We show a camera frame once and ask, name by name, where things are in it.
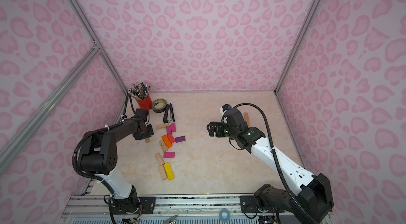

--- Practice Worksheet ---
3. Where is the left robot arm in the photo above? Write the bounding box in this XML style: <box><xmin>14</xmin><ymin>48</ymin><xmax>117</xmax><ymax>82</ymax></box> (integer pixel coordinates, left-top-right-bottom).
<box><xmin>72</xmin><ymin>108</ymin><xmax>153</xmax><ymax>214</ymax></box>

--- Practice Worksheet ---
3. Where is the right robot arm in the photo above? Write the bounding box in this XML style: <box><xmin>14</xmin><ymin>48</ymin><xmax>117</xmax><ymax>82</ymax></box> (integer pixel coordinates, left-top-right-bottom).
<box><xmin>207</xmin><ymin>104</ymin><xmax>334</xmax><ymax>224</ymax></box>

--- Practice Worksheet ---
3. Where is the wooden block top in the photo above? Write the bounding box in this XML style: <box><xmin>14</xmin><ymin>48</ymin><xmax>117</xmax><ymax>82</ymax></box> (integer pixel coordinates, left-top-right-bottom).
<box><xmin>156</xmin><ymin>123</ymin><xmax>168</xmax><ymax>130</ymax></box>

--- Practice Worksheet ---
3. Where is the magenta block upper left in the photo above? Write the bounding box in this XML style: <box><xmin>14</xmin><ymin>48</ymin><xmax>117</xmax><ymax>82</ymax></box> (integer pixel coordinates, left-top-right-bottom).
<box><xmin>166</xmin><ymin>125</ymin><xmax>172</xmax><ymax>135</ymax></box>

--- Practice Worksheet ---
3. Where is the magenta block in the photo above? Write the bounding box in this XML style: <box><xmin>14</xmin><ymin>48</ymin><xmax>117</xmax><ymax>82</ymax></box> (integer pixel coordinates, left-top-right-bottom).
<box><xmin>170</xmin><ymin>123</ymin><xmax>177</xmax><ymax>133</ymax></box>
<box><xmin>163</xmin><ymin>152</ymin><xmax>176</xmax><ymax>158</ymax></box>
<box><xmin>166</xmin><ymin>125</ymin><xmax>172</xmax><ymax>135</ymax></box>

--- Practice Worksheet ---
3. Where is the red block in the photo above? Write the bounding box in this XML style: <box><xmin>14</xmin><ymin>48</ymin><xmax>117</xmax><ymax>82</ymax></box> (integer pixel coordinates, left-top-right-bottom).
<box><xmin>167</xmin><ymin>134</ymin><xmax>176</xmax><ymax>144</ymax></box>

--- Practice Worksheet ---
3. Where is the wooden block beside orange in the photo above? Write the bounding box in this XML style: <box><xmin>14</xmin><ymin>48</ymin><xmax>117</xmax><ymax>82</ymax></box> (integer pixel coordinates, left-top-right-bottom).
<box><xmin>159</xmin><ymin>140</ymin><xmax>168</xmax><ymax>153</ymax></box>

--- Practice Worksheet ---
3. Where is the magenta block upper right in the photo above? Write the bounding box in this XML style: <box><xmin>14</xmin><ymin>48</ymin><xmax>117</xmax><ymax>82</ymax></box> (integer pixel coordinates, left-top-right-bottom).
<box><xmin>170</xmin><ymin>123</ymin><xmax>177</xmax><ymax>133</ymax></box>

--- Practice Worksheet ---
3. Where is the red pencil cup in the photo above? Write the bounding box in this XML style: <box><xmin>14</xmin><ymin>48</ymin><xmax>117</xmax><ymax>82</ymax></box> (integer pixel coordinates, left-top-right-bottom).
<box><xmin>136</xmin><ymin>95</ymin><xmax>152</xmax><ymax>111</ymax></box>

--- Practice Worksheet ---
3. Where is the black tape roll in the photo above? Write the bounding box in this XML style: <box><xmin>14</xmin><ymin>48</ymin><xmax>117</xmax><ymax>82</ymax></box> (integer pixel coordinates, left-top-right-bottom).
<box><xmin>152</xmin><ymin>98</ymin><xmax>168</xmax><ymax>113</ymax></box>

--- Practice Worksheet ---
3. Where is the magenta block lower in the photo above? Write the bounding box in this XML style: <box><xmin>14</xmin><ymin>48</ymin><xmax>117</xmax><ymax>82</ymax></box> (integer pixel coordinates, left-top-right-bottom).
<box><xmin>163</xmin><ymin>152</ymin><xmax>176</xmax><ymax>158</ymax></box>

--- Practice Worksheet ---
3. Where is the black stapler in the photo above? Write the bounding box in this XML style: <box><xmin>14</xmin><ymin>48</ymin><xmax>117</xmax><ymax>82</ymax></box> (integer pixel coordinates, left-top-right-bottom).
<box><xmin>163</xmin><ymin>103</ymin><xmax>175</xmax><ymax>124</ymax></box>

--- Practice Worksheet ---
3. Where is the purple block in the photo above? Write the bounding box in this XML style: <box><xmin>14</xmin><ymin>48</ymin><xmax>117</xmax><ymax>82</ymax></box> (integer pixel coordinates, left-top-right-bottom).
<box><xmin>175</xmin><ymin>136</ymin><xmax>186</xmax><ymax>143</ymax></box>

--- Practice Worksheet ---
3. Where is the bundle of coloured pencils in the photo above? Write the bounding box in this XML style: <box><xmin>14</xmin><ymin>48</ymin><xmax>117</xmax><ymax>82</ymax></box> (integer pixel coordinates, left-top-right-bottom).
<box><xmin>128</xmin><ymin>82</ymin><xmax>150</xmax><ymax>100</ymax></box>

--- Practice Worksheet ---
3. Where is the wooden block beside yellow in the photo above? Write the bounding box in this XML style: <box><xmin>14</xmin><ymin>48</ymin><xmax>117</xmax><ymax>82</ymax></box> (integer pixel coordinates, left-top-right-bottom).
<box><xmin>159</xmin><ymin>165</ymin><xmax>168</xmax><ymax>180</ymax></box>

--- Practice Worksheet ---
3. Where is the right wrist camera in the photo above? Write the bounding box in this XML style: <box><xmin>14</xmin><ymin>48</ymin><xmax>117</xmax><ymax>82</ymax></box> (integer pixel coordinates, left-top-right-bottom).
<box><xmin>220</xmin><ymin>104</ymin><xmax>232</xmax><ymax>115</ymax></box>

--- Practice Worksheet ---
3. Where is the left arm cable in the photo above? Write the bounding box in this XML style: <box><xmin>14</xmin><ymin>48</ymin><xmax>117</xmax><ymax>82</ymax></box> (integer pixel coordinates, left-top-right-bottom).
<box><xmin>123</xmin><ymin>93</ymin><xmax>137</xmax><ymax>120</ymax></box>

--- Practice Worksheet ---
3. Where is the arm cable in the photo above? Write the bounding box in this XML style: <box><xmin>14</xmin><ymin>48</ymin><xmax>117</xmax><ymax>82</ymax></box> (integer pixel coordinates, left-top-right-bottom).
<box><xmin>123</xmin><ymin>93</ymin><xmax>137</xmax><ymax>120</ymax></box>
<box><xmin>233</xmin><ymin>102</ymin><xmax>318</xmax><ymax>224</ymax></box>

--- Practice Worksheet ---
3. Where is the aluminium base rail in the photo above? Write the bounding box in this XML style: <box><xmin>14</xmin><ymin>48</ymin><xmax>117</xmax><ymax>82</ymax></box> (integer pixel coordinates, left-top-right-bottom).
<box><xmin>60</xmin><ymin>192</ymin><xmax>334</xmax><ymax>224</ymax></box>

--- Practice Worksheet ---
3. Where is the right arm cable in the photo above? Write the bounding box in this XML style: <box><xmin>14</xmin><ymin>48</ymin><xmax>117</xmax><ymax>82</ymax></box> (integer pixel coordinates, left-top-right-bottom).
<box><xmin>233</xmin><ymin>102</ymin><xmax>318</xmax><ymax>224</ymax></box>

